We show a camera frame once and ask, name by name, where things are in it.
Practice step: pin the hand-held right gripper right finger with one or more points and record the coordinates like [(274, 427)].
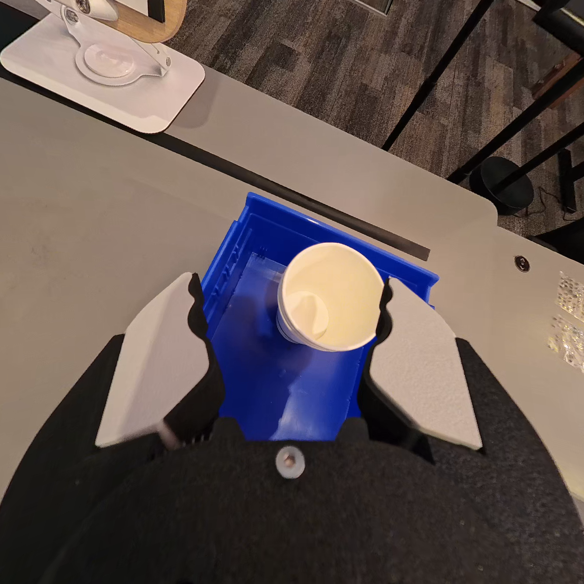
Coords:
[(424, 374)]

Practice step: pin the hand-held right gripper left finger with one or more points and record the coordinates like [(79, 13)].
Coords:
[(151, 374)]

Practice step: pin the round table grommet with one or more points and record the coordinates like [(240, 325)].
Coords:
[(522, 264)]

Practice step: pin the instruction sheet on wooden stand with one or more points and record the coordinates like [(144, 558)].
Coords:
[(172, 18)]

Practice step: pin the white mount plate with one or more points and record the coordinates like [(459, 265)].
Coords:
[(137, 96)]

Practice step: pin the blue plastic bin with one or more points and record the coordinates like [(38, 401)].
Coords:
[(274, 392)]

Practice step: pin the black round stand base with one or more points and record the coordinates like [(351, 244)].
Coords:
[(506, 185)]

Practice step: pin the clear crinkled plastic piece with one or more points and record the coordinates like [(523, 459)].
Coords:
[(570, 301)]

